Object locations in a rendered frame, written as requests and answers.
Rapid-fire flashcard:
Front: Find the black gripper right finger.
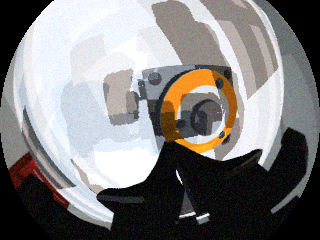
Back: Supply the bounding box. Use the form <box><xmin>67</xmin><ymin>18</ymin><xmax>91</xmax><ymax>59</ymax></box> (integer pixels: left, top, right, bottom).
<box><xmin>171</xmin><ymin>141</ymin><xmax>263</xmax><ymax>217</ymax></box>

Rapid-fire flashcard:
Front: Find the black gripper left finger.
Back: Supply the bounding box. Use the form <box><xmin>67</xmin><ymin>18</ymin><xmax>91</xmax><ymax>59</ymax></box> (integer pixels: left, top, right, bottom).
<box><xmin>96</xmin><ymin>141</ymin><xmax>185</xmax><ymax>224</ymax></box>

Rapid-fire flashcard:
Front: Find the orange round plate with holes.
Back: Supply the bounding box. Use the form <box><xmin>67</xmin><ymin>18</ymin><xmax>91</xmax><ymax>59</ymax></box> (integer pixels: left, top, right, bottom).
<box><xmin>160</xmin><ymin>69</ymin><xmax>237</xmax><ymax>153</ymax></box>

